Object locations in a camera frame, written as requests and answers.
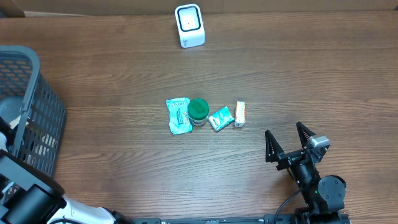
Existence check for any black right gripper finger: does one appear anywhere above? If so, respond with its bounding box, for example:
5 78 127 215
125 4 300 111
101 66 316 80
265 130 285 162
296 122 315 148

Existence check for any orange white small box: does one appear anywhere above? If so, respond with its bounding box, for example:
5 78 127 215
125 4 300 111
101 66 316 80
234 101 246 128

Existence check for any small teal tissue pack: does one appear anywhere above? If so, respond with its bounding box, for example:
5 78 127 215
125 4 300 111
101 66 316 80
208 106 234 132

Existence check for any green lid jar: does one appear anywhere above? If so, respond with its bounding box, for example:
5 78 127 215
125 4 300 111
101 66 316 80
188 98 209 126

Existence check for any teal wet wipes pack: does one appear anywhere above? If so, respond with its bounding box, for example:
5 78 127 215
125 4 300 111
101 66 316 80
165 97 193 135

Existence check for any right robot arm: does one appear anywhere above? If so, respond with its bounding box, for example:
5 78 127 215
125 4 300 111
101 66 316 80
275 122 349 223

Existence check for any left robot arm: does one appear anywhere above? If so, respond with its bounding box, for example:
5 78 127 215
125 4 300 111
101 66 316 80
1 119 163 224

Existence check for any white barcode scanner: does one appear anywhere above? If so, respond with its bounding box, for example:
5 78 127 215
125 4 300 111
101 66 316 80
175 4 206 49

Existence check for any grey plastic mesh basket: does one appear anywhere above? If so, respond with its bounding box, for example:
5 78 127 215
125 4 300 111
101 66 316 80
1 45 67 177

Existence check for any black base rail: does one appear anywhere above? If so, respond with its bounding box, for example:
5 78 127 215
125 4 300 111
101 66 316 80
132 213 296 224

